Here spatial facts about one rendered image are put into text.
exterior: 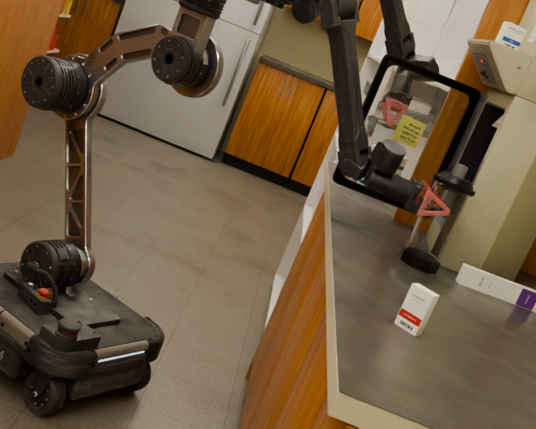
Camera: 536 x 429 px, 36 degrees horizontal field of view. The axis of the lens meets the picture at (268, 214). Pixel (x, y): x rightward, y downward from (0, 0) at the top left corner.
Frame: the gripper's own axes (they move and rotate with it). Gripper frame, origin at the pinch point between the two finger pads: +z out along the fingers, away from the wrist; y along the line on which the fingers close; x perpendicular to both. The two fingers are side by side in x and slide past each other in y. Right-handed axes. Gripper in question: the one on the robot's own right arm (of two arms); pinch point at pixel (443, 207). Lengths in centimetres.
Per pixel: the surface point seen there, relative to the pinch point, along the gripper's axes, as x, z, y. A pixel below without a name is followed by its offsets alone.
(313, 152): 72, -7, 512
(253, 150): 90, -56, 512
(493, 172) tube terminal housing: -11.6, 10.0, 10.6
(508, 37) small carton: -43.5, 0.0, 15.8
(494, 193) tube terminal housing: -6.8, 12.8, 10.5
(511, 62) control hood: -38.1, 2.3, 10.7
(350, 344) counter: 16, -20, -73
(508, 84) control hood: -32.9, 3.9, 10.6
